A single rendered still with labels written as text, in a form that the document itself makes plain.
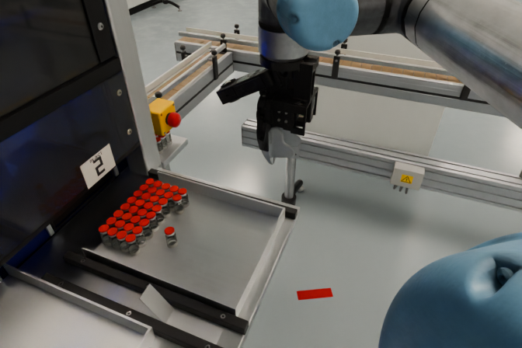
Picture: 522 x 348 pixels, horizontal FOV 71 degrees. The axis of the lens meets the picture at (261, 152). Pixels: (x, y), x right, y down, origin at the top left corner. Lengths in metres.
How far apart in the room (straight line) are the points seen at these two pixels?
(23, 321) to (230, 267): 0.37
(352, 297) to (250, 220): 1.04
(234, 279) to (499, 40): 0.59
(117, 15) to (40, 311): 0.58
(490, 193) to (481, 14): 1.43
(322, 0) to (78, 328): 0.65
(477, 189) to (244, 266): 1.18
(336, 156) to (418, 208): 0.76
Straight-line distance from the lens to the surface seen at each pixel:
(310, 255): 1.91
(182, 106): 1.28
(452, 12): 0.38
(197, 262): 0.78
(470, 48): 0.35
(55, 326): 0.79
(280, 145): 0.62
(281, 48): 0.52
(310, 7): 0.38
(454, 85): 1.45
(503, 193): 1.75
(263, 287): 0.74
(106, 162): 0.86
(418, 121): 2.22
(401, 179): 1.65
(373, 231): 2.08
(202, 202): 0.90
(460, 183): 1.71
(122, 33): 0.84
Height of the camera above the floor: 1.50
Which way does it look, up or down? 37 degrees down
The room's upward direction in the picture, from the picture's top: straight up
